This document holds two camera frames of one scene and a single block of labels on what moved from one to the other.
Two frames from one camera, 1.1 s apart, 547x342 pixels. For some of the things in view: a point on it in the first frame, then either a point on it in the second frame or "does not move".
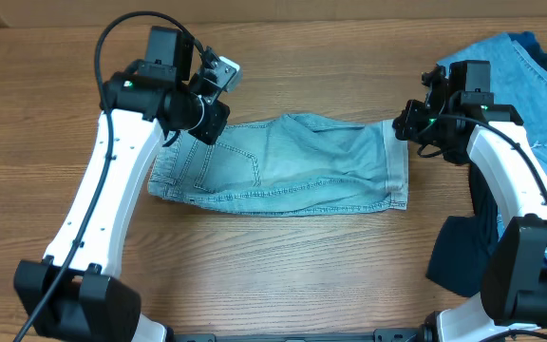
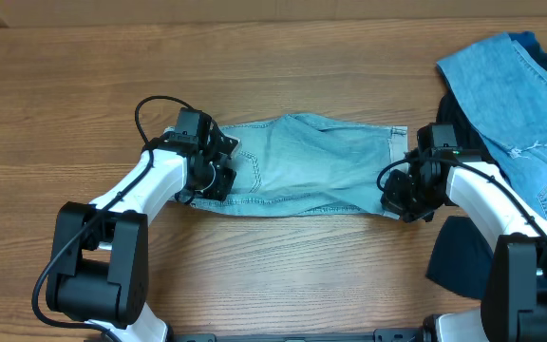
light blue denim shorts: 291,163 does not move
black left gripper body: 212,123 → 216,182
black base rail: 392,334 does not move
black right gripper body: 405,123 → 398,196
